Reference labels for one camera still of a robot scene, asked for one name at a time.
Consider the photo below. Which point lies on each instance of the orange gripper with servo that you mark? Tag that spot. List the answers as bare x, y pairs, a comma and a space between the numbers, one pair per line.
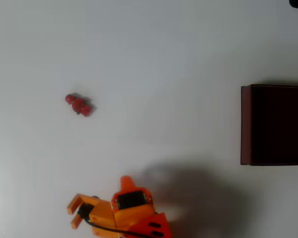
129, 198

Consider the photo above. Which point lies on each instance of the small red toy object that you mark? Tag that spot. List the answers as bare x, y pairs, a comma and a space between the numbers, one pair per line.
79, 106

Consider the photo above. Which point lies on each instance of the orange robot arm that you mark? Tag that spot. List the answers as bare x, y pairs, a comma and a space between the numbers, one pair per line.
149, 223

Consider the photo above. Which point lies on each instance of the dark red box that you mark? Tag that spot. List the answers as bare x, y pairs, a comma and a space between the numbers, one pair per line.
275, 124

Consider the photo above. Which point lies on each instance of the light orange camera mount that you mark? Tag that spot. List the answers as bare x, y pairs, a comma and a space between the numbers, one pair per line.
101, 213

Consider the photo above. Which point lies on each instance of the black camera module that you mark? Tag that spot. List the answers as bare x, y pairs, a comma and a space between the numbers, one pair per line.
84, 210

